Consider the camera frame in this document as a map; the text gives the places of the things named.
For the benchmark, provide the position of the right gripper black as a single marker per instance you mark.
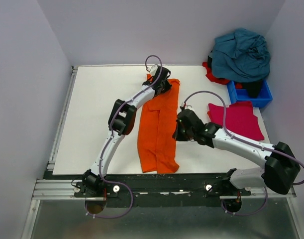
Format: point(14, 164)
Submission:
point(179, 129)

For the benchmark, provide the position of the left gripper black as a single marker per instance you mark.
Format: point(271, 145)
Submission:
point(164, 81)

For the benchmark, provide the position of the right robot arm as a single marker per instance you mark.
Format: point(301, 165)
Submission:
point(276, 166)

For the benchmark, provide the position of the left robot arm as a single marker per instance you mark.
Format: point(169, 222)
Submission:
point(121, 122)

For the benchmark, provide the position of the folded magenta t shirt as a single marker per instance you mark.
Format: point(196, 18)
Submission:
point(240, 119)

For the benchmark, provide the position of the red crumpled t shirt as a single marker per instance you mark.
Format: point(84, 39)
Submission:
point(212, 78)

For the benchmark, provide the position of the blue plastic bin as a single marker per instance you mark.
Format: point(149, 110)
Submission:
point(239, 95)

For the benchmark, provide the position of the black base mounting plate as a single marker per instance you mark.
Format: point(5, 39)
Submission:
point(156, 190)

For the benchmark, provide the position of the teal crumpled t shirt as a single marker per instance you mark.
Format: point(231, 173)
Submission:
point(241, 56)

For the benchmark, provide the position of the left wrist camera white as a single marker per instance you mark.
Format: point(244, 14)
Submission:
point(152, 69)

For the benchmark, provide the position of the aluminium extrusion rail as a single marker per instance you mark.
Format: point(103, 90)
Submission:
point(63, 190)

